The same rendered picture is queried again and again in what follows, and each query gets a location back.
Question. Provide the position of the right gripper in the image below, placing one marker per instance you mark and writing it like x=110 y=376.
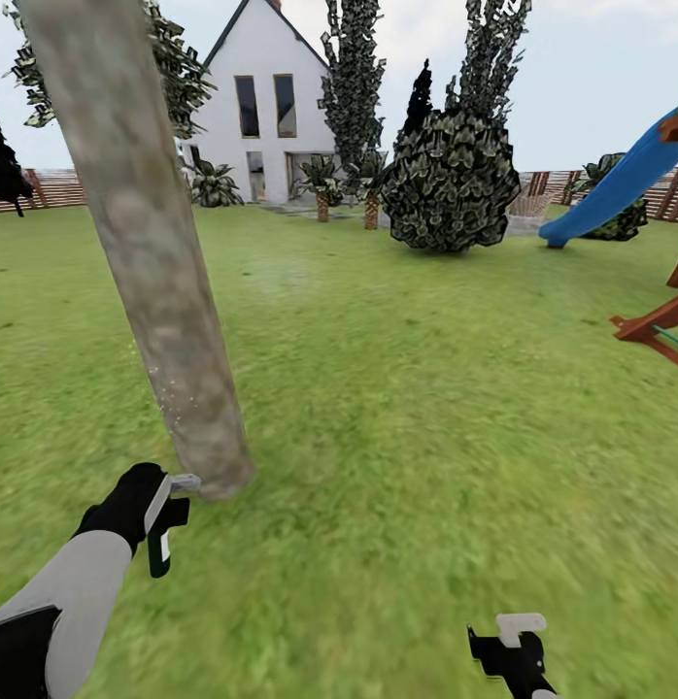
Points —
x=497 y=659

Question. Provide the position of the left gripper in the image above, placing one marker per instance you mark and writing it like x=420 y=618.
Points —
x=175 y=513

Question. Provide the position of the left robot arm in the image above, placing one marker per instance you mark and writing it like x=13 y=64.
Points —
x=51 y=631

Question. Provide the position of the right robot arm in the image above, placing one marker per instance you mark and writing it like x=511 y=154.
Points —
x=516 y=655

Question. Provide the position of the fixed window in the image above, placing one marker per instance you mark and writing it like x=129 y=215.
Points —
x=257 y=176

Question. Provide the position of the pesticide atomizer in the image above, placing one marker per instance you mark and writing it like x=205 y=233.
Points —
x=159 y=552

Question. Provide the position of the garden chair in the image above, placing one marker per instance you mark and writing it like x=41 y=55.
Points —
x=531 y=207

